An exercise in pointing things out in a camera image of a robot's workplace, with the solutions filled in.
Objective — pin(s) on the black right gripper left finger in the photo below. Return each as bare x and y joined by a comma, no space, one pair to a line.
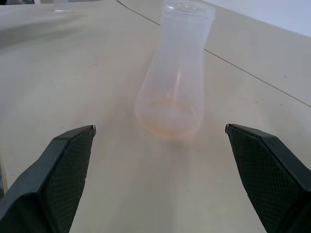
48,189

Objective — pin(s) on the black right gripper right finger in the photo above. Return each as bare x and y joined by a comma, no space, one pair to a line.
267,182

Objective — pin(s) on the clear bottle with orange residue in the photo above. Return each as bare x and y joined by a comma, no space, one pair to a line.
175,72

